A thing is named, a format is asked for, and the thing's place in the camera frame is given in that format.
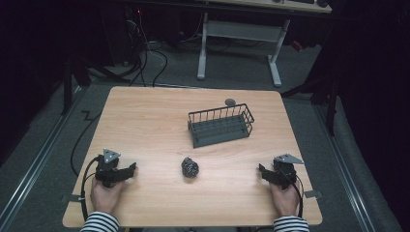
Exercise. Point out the small grey round disc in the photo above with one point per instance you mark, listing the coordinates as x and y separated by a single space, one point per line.
230 101

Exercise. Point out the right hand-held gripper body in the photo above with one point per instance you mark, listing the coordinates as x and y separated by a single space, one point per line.
285 170

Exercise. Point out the white-legged desk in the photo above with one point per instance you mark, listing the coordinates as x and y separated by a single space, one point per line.
240 30

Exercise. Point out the small red object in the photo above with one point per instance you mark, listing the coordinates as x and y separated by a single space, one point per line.
297 45

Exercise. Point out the person's left hand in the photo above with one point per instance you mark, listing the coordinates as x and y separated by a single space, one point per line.
105 197

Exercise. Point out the person's right hand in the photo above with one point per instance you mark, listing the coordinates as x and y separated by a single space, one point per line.
285 201

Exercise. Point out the metal floor rail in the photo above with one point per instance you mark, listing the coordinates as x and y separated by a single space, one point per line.
346 167
38 161

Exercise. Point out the black metal stand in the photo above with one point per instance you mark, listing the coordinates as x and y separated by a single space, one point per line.
330 103
68 87

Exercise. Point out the grey tape tab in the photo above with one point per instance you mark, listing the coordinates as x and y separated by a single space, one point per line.
312 194
73 198

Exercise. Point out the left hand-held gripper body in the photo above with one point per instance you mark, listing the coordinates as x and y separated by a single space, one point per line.
109 161

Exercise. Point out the dark pine cone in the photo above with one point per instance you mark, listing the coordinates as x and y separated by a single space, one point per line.
190 167

